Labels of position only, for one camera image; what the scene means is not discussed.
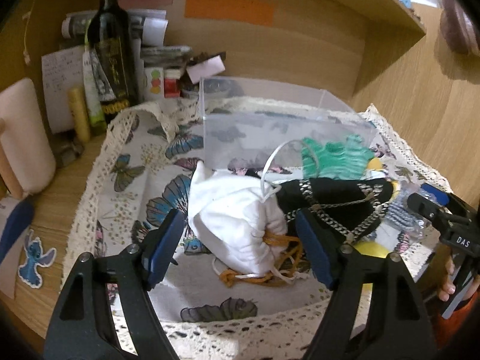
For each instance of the white box coloured dots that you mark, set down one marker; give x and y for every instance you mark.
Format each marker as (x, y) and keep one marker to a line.
(154, 83)

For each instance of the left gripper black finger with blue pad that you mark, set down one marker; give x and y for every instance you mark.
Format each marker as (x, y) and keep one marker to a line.
(104, 310)
(375, 310)

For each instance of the white paper card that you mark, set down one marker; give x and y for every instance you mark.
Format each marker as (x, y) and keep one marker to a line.
(207, 68)

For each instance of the clear acrylic box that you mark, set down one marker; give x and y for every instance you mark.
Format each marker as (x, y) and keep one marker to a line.
(244, 120)

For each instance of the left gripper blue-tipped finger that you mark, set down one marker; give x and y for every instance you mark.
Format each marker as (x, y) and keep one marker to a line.
(441, 197)

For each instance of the grey blue knitted cloth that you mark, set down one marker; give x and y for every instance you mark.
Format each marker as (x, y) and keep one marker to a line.
(403, 219)

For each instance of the orange sticky note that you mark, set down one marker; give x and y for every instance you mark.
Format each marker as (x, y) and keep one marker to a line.
(255, 12)

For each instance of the green knitted cloth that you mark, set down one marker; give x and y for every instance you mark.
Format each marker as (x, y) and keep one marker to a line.
(337, 160)

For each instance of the blue Stitch sticker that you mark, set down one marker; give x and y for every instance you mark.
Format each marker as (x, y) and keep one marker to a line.
(35, 257)

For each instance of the brown hanging hat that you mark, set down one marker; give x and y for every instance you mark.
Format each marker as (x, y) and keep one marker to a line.
(458, 30)

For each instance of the butterfly print lace tablecloth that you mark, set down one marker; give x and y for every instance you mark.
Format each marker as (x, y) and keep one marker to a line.
(144, 170)

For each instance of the white handwritten note paper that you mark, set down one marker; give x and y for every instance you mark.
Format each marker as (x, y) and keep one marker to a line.
(61, 71)

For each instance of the black bag with chain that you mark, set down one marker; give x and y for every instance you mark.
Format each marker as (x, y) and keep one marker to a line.
(351, 209)

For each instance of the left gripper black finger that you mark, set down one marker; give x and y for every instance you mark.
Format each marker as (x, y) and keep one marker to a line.
(425, 208)

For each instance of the white drawstring cloth bag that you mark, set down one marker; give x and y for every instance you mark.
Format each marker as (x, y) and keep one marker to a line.
(237, 217)

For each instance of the dark glass wine bottle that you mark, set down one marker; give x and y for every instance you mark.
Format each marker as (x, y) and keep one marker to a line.
(112, 58)

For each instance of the green white tube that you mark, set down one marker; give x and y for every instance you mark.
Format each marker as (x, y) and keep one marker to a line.
(96, 118)

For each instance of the person's hand on gripper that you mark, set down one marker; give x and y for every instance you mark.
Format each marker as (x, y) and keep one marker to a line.
(447, 288)

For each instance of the small red white box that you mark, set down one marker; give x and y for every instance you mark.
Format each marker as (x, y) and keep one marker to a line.
(171, 86)

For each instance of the rolled newspaper stack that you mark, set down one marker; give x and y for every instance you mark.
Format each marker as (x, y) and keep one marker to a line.
(147, 25)

